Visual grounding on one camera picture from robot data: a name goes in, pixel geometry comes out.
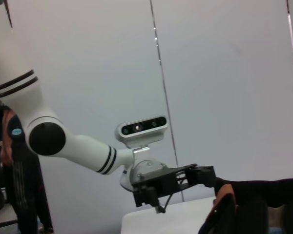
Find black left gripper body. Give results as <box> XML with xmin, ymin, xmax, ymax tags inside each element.
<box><xmin>134</xmin><ymin>164</ymin><xmax>198</xmax><ymax>195</ymax></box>

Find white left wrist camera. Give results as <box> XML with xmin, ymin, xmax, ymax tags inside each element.
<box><xmin>115</xmin><ymin>114</ymin><xmax>167</xmax><ymax>148</ymax></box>

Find black food bag orange straps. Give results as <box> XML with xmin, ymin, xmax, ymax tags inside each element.
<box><xmin>197</xmin><ymin>177</ymin><xmax>293</xmax><ymax>234</ymax></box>

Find forearm beside blue logo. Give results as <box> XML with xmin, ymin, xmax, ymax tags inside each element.
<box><xmin>0</xmin><ymin>108</ymin><xmax>18</xmax><ymax>168</ymax></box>

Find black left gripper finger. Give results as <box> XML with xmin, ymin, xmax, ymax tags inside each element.
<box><xmin>133</xmin><ymin>185</ymin><xmax>162</xmax><ymax>208</ymax></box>
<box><xmin>187</xmin><ymin>165</ymin><xmax>219</xmax><ymax>193</ymax></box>

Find black striped trousers person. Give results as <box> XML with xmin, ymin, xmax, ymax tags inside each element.
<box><xmin>4</xmin><ymin>114</ymin><xmax>55</xmax><ymax>234</ymax></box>

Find left gripper silver plug cable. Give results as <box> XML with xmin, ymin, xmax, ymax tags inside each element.
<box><xmin>153</xmin><ymin>192</ymin><xmax>174</xmax><ymax>215</ymax></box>

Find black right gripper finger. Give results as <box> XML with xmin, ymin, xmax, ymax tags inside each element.
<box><xmin>238</xmin><ymin>198</ymin><xmax>269</xmax><ymax>234</ymax></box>
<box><xmin>214</xmin><ymin>195</ymin><xmax>237</xmax><ymax>234</ymax></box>

